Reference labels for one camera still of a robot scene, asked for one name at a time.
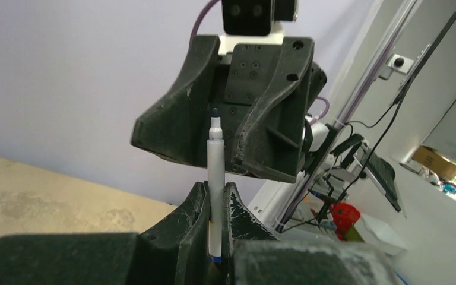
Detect aluminium rail frame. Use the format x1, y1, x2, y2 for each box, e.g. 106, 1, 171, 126
248, 0, 426, 233

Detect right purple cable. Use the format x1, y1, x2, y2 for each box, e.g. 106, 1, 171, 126
190, 0, 331, 123

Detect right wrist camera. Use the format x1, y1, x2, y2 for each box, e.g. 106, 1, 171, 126
218, 0, 299, 55

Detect white webcam on frame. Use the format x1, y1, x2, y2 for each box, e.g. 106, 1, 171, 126
378, 54, 415, 80

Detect red object on desk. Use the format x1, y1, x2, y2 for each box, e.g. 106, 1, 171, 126
331, 202, 361, 235

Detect black monitor on desk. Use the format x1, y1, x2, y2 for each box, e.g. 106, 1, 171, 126
354, 146, 407, 218

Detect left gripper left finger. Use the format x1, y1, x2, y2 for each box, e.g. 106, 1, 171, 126
0, 182, 210, 284

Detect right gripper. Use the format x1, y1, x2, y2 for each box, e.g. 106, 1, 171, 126
131, 35, 315, 183

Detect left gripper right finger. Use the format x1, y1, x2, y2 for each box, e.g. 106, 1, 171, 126
221, 182, 399, 284

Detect white pen black end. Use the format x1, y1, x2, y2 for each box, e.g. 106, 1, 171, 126
207, 108, 225, 263

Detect cardboard box in background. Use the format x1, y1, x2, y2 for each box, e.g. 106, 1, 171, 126
411, 145, 456, 180

